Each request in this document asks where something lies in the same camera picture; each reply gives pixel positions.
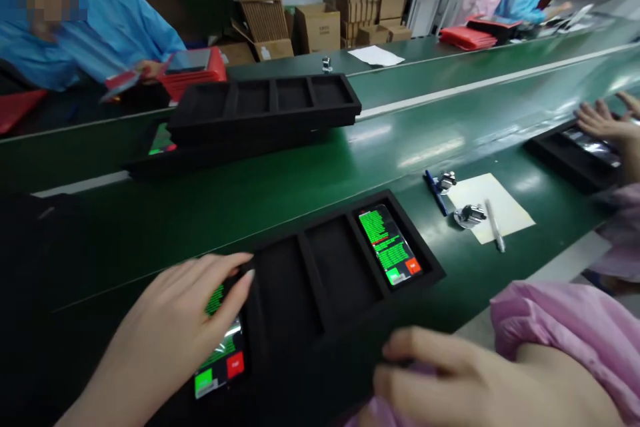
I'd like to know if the person's right hand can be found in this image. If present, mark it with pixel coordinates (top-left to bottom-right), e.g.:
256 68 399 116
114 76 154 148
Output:
372 326 546 427

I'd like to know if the person's left hand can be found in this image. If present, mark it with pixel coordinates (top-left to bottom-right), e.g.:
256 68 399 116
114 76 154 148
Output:
97 252 257 427

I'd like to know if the smartphone with green screen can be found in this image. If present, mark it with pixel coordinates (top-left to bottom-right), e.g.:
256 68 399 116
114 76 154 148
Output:
193 282 248 401
147 121 178 157
357 203 424 291

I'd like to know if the black foam tray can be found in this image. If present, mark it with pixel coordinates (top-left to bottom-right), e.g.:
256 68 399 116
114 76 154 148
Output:
121 120 326 183
167 73 363 143
524 119 624 193
165 189 447 427

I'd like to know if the white pen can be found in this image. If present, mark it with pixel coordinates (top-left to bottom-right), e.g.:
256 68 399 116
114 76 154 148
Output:
483 197 507 254

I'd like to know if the blue pen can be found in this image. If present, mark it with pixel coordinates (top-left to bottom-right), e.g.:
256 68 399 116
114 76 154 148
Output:
423 169 449 218

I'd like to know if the cream paper sheet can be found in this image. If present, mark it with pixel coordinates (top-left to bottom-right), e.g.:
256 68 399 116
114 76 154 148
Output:
446 172 537 246

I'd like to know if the stack of red trays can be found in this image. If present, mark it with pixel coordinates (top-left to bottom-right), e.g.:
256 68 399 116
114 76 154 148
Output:
157 46 228 103
439 14 524 52

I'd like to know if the red flat tray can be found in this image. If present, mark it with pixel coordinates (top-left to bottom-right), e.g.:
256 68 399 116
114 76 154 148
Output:
0 88 49 135

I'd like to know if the smartphone with dark screen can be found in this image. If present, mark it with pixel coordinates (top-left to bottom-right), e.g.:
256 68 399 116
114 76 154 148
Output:
165 49 212 73
559 126 622 169

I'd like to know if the white paper sheet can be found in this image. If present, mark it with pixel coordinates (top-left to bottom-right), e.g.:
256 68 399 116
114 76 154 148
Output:
347 44 405 67

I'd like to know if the stack of cartons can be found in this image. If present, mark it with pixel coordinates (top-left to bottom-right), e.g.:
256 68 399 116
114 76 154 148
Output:
103 0 422 65

